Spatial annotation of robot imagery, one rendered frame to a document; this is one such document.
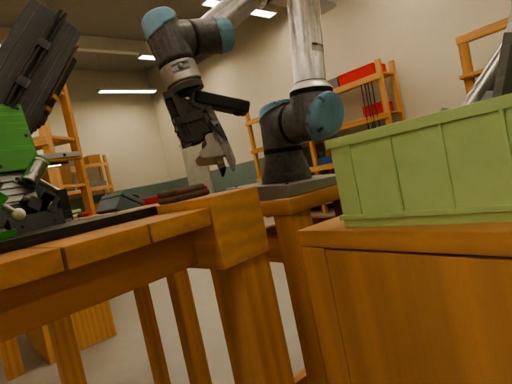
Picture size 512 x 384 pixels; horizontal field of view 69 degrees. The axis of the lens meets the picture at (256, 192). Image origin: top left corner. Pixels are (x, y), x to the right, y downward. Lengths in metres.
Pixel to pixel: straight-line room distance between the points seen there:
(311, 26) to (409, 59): 5.41
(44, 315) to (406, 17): 6.27
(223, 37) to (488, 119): 0.54
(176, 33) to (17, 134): 0.65
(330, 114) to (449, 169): 0.44
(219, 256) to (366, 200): 0.30
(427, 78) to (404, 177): 5.66
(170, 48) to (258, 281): 0.51
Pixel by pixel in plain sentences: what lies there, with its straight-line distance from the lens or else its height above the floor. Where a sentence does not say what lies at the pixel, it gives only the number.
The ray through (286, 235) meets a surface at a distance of 0.95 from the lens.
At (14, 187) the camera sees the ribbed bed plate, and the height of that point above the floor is 1.02.
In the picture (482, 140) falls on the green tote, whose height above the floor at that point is 0.91.
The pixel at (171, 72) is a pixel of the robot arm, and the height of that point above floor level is 1.15.
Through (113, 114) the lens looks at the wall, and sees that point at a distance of 11.32.
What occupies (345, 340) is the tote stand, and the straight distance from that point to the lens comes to 0.82.
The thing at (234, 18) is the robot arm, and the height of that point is 1.33.
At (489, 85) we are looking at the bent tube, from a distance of 0.68.
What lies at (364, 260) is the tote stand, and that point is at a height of 0.73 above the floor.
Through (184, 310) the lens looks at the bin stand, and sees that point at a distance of 1.43.
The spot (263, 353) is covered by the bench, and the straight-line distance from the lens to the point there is 0.86.
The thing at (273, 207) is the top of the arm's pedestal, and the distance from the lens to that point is 0.95.
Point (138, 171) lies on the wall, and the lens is 11.23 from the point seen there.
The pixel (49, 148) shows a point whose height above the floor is 1.52.
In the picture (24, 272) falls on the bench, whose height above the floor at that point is 0.86.
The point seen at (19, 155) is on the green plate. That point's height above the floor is 1.11.
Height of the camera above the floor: 0.92
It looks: 3 degrees down
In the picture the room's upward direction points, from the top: 12 degrees counter-clockwise
